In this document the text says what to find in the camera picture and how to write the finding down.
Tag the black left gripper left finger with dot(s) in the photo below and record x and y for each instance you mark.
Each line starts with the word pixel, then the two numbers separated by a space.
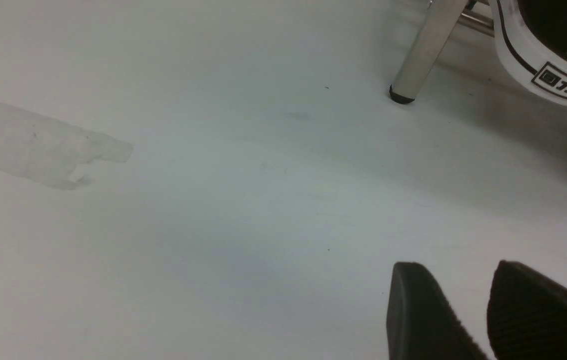
pixel 420 322

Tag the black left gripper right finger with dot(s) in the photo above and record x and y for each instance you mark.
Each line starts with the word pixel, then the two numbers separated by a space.
pixel 526 314

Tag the stainless steel shoe rack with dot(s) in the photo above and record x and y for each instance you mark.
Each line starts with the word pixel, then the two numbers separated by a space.
pixel 441 18

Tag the black canvas sneaker far left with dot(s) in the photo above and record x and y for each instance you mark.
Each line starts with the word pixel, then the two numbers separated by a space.
pixel 531 43

